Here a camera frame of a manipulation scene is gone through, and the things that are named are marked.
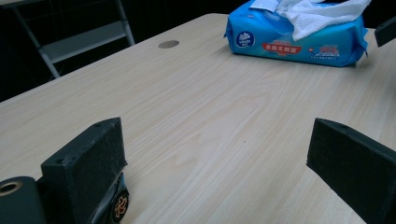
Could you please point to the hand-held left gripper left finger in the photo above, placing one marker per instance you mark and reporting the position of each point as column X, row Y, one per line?
column 84, row 161

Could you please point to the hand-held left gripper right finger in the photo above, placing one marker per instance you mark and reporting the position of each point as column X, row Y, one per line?
column 351, row 168

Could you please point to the blue black toy car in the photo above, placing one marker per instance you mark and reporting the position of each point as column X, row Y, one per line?
column 120, row 207

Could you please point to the white wet wipe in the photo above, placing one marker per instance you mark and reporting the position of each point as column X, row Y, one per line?
column 314, row 15

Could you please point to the blue wet wipes pack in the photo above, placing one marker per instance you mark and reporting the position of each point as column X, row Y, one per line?
column 274, row 43

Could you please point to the white metal stand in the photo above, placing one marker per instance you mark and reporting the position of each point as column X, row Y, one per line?
column 84, row 39

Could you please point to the round grey table grommet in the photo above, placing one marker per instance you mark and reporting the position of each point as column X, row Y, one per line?
column 168, row 44

